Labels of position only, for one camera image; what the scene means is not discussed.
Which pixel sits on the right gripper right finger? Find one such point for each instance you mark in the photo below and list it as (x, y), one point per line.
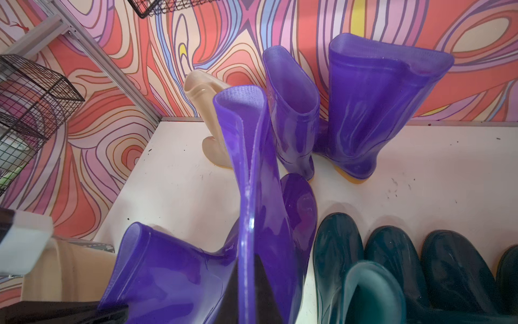
(267, 311)

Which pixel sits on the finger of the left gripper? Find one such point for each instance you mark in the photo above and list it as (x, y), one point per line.
(63, 312)

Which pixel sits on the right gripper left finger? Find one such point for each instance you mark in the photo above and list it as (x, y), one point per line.
(228, 312)

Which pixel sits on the beige rain boot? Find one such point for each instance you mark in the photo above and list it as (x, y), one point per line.
(67, 272)
(200, 88)

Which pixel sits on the teal rain boot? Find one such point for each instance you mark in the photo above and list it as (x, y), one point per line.
(457, 276)
(350, 288)
(391, 247)
(506, 279)

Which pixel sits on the back thin purple rain boot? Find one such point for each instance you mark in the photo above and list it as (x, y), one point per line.
(294, 105)

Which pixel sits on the left black wire basket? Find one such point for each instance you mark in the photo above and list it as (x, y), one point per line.
(35, 102)

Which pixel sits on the black wire basket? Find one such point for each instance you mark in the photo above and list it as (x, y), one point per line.
(35, 102)
(146, 8)

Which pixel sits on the back black wire basket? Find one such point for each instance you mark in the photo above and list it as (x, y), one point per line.
(146, 8)

